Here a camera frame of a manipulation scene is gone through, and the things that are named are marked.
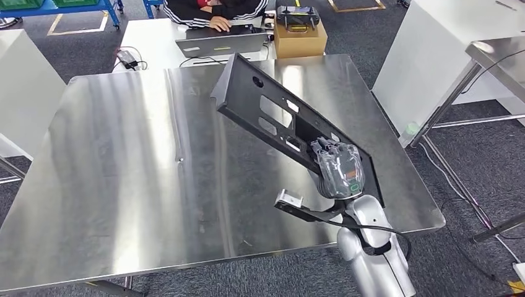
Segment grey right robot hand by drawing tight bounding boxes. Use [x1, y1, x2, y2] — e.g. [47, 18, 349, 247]
[310, 137, 367, 201]

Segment person's hand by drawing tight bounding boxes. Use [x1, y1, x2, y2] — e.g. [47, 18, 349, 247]
[208, 16, 233, 33]

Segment long black plastic part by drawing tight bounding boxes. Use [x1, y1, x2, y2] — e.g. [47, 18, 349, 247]
[210, 52, 386, 209]

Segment blue steel shelf rack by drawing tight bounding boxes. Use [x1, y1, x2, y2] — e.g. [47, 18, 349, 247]
[0, 0, 124, 32]
[142, 0, 166, 20]

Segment stainless steel workbench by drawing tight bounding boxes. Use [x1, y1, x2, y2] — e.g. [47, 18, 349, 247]
[409, 35, 525, 243]
[0, 53, 447, 297]

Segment grey laptop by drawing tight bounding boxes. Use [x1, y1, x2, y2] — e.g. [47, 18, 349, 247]
[175, 24, 271, 59]

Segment person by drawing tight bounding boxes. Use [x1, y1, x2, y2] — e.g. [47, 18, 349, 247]
[163, 0, 270, 33]

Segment black remote controller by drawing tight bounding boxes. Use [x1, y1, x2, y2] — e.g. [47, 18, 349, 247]
[276, 4, 321, 33]

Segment brown cardboard box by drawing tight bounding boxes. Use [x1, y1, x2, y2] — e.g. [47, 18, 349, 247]
[273, 19, 329, 60]

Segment black power adapter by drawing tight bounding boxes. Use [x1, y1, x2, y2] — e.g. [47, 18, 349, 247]
[116, 49, 139, 70]

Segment green plastic crate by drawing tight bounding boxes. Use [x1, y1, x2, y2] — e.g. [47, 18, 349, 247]
[52, 0, 100, 9]
[0, 0, 45, 12]

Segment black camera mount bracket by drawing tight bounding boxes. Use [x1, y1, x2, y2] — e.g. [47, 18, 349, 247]
[273, 200, 349, 225]

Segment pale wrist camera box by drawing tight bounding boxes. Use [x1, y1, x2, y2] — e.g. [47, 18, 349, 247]
[275, 189, 305, 209]

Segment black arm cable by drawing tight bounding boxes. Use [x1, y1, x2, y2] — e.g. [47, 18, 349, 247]
[324, 217, 412, 263]

